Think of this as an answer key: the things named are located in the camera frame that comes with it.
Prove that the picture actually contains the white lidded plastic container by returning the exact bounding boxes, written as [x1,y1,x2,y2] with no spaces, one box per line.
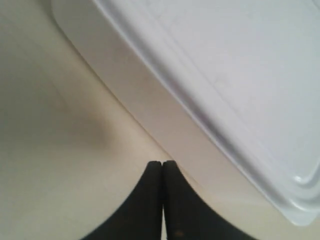
[51,0,320,226]

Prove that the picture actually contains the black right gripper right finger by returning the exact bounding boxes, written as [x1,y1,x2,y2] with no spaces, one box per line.
[162,160,253,240]

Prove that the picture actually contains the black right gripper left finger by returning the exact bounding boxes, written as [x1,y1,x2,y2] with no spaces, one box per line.
[84,161,163,240]

